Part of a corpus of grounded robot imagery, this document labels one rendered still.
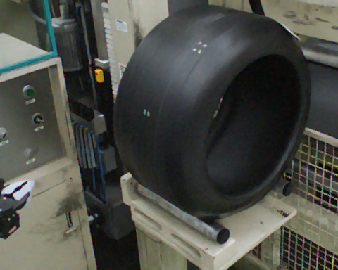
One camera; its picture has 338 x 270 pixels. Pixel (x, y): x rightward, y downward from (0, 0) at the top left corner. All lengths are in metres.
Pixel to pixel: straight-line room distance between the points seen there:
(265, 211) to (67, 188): 0.66
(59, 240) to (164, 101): 0.87
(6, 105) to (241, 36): 0.78
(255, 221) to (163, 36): 0.65
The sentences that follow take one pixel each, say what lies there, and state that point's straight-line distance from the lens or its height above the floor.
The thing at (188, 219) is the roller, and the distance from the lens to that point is 1.45.
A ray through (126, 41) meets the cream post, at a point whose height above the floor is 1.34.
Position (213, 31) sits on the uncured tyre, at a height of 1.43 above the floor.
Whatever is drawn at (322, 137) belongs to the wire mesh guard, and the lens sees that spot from 1.65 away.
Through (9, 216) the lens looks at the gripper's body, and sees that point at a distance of 1.35.
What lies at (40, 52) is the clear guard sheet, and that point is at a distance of 1.62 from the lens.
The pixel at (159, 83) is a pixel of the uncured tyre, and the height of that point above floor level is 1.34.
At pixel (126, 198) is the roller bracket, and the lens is 1.59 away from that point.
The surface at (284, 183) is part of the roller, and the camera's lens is 1.56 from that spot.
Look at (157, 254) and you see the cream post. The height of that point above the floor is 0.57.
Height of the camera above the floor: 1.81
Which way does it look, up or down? 25 degrees down
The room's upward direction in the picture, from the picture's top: 3 degrees counter-clockwise
